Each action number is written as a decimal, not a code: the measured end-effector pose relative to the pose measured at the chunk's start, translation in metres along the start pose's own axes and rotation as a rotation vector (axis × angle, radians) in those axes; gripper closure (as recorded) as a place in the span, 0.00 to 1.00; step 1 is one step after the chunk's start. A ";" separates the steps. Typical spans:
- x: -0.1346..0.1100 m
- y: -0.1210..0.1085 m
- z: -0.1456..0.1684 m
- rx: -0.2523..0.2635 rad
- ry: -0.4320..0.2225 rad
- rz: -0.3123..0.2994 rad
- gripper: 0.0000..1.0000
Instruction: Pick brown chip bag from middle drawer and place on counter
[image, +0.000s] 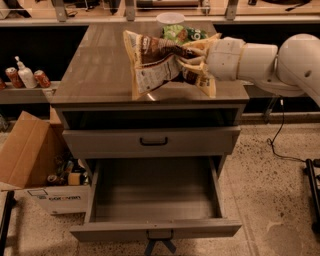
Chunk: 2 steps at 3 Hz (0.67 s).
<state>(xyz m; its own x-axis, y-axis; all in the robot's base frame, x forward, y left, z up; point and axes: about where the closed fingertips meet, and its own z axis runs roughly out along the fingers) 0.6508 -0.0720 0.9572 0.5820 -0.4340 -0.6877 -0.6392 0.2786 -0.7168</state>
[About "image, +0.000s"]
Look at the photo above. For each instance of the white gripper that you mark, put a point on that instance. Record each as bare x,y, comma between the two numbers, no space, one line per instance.
224,60

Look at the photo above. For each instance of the brown chip bag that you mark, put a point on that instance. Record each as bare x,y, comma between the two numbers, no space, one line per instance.
157,61

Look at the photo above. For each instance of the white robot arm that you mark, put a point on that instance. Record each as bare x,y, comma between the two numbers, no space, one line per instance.
289,70

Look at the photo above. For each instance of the green chip bag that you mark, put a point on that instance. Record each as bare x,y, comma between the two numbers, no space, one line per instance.
181,34

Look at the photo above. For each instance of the grey closed top drawer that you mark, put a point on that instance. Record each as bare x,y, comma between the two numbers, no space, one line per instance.
124,143

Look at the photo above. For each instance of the grey drawer cabinet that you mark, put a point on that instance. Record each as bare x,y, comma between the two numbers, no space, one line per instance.
96,90

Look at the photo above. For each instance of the grey open middle drawer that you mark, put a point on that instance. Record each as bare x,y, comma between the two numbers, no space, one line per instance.
153,199

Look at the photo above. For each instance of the black stand base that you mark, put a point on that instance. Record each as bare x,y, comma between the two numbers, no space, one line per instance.
309,171

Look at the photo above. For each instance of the red soda can right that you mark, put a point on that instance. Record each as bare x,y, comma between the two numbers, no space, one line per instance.
42,78

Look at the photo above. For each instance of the red soda can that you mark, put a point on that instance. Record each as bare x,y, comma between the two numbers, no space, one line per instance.
42,78
13,76

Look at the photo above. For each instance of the white pump bottle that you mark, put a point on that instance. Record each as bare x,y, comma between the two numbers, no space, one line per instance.
26,74

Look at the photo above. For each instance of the red soda can left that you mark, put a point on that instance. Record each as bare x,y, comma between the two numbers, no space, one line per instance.
13,76

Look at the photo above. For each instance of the brown cardboard box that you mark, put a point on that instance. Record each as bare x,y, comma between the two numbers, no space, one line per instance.
29,160

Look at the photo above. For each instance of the black drawer handle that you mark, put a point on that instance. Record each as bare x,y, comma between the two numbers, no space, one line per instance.
158,142

